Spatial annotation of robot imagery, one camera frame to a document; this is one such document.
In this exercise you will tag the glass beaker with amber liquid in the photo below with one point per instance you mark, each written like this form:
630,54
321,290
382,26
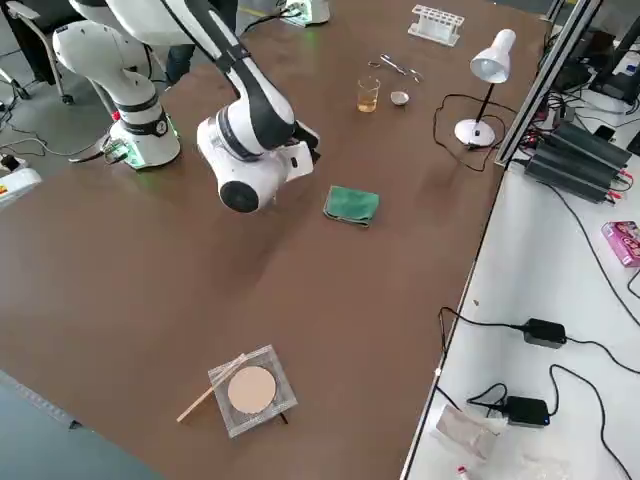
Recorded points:
368,100

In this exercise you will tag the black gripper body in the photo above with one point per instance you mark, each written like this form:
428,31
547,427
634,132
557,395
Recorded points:
312,145

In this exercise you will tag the white desk lamp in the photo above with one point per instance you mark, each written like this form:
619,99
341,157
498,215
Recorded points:
492,57

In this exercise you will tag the long black power supply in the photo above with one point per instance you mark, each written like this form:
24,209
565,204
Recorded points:
565,180
595,145
580,162

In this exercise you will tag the grey office chair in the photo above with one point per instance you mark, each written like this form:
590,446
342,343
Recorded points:
35,45

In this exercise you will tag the metal crucible tongs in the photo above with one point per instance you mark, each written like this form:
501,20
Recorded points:
397,66

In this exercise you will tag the aluminium frame post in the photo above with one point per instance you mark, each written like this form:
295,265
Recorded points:
530,110

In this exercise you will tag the black power adapter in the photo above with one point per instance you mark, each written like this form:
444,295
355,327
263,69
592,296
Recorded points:
545,333
525,411

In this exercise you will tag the small white dish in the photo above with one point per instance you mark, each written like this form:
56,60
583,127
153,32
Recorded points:
399,99

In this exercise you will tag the silver foil bag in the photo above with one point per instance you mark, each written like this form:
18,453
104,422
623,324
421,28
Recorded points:
465,432

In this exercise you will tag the pink printed box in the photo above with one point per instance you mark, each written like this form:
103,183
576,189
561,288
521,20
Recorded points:
625,242

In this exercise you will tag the wooden test tube clamp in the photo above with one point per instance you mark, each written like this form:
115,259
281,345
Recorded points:
200,402

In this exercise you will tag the white test tube rack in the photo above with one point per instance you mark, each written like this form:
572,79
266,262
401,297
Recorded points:
435,22

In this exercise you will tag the person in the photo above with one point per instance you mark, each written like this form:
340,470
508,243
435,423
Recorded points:
177,62

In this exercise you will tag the white controller box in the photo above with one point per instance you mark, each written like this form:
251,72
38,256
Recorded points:
17,187

